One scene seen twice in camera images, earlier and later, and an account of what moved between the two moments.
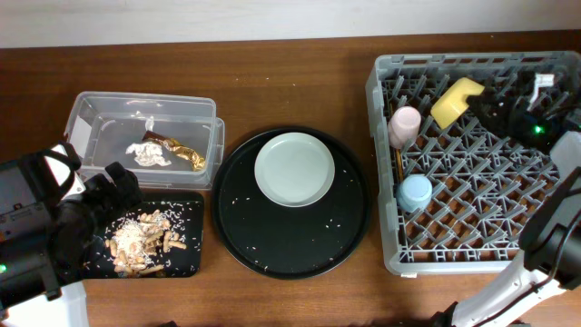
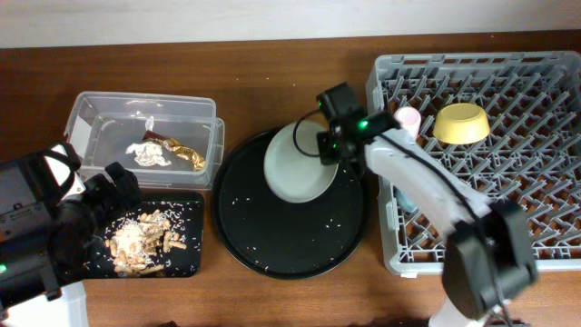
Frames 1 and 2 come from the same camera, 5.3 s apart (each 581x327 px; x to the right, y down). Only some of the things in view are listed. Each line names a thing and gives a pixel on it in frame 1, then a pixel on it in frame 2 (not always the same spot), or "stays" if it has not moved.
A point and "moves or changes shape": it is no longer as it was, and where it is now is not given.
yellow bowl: (453, 102) -> (460, 123)
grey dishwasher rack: (458, 198) stays
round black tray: (285, 242) stays
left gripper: (126, 182) stays
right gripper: (508, 114) -> (328, 153)
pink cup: (404, 127) stays
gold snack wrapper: (199, 163) stays
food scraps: (136, 237) stays
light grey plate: (294, 170) moves or changes shape
